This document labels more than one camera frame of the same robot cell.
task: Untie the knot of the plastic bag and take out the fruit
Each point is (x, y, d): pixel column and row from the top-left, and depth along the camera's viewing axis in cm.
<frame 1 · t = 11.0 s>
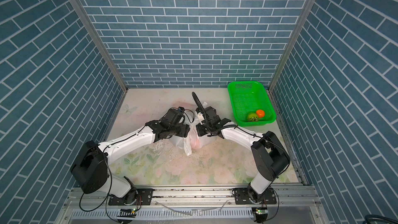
left hand: (185, 128, 86), fingers open
right hand: (195, 126, 88), fingers closed
white plastic bag: (190, 143, 84), point 9 cm above the table
green plastic basket: (247, 97, 118), on the table
orange toy fruit in basket: (260, 113, 104), point 5 cm above the table
green toy fruit in basket: (252, 117, 98), point 7 cm above the table

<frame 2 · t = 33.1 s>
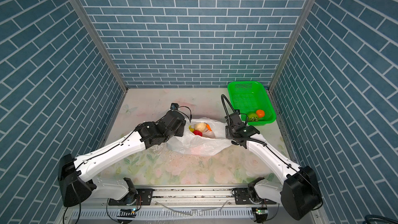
left hand: (182, 125, 78), fingers closed
right hand: (233, 128, 85), fingers open
white plastic bag: (210, 142, 82), point 12 cm above the table
red toy fruit in bag: (198, 132, 95), point 4 cm above the table
beige toy fruit in bag: (201, 126, 95), point 6 cm above the table
orange toy fruit in bag: (208, 127, 91), point 9 cm above the table
the other named things where they were.

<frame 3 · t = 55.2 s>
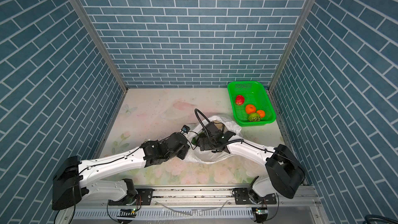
left hand: (188, 146, 79), fingers closed
right hand: (204, 141, 86), fingers open
white plastic bag: (208, 156, 84), point 5 cm above the table
red toy fruit in bag: (239, 100, 110), point 6 cm above the table
orange toy fruit in bag: (250, 108, 105), point 6 cm above the table
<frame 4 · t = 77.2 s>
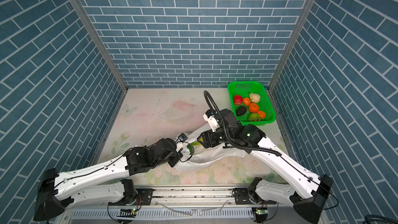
left hand: (182, 150, 75), fingers closed
right hand: (200, 136, 69), fingers open
white plastic bag: (203, 158, 86), point 3 cm above the table
orange toy fruit: (246, 101, 110), point 5 cm above the table
dark avocado toy fruit: (241, 110, 110), on the table
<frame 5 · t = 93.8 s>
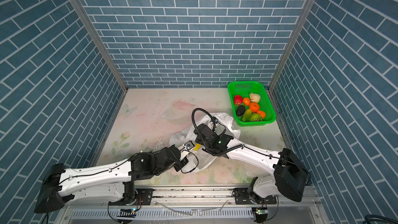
left hand: (189, 152, 74), fingers closed
right hand: (196, 134, 82), fingers closed
green toy vegetable: (246, 115, 101), point 6 cm above the table
